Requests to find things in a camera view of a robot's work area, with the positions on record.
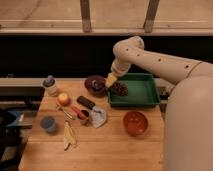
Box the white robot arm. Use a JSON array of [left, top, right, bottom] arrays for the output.
[[107, 36, 213, 171]]

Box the purple bowl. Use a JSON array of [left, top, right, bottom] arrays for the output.
[[84, 75, 106, 97]]

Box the red bowl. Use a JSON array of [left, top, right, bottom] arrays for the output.
[[123, 111, 148, 136]]

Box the dark red grape bunch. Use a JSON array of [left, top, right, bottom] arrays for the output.
[[110, 82, 128, 96]]

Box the green plastic tray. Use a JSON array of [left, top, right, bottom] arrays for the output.
[[108, 73, 160, 108]]

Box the yellow red apple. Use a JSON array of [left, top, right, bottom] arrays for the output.
[[57, 93, 71, 106]]

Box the metal fork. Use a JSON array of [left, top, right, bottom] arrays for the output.
[[56, 104, 75, 120]]

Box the small bottle blue cap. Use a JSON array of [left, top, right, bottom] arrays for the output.
[[42, 75, 58, 97]]

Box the yellow banana peel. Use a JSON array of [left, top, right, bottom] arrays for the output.
[[64, 121, 77, 150]]

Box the black blue object at left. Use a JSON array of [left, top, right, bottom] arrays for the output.
[[0, 108, 23, 171]]

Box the red handled measuring cup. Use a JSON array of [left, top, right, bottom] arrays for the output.
[[71, 105, 89, 126]]

